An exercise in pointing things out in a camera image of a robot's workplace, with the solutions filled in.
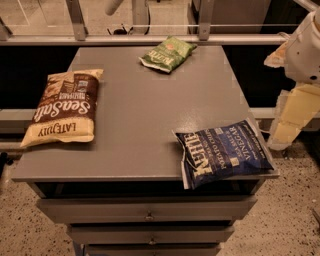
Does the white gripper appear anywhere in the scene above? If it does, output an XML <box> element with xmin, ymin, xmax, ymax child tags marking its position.
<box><xmin>264</xmin><ymin>20</ymin><xmax>320</xmax><ymax>150</ymax></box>

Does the brown Sea Salt chip bag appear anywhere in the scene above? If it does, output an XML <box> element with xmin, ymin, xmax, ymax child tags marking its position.
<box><xmin>20</xmin><ymin>69</ymin><xmax>103</xmax><ymax>147</ymax></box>

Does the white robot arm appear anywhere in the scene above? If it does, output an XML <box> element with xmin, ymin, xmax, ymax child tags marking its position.
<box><xmin>264</xmin><ymin>8</ymin><xmax>320</xmax><ymax>150</ymax></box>

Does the blue Kettle chip bag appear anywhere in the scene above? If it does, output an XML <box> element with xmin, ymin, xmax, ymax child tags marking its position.
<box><xmin>175</xmin><ymin>119</ymin><xmax>274</xmax><ymax>189</ymax></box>

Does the green Kettle chip bag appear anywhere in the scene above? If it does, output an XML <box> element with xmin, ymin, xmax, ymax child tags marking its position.
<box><xmin>139</xmin><ymin>36</ymin><xmax>197</xmax><ymax>73</ymax></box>

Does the grey drawer cabinet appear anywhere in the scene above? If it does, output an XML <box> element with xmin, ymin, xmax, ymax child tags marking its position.
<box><xmin>13</xmin><ymin>46</ymin><xmax>264</xmax><ymax>256</ymax></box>

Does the metal window rail frame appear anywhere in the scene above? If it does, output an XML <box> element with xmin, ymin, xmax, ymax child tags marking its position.
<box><xmin>0</xmin><ymin>0</ymin><xmax>287</xmax><ymax>46</ymax></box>

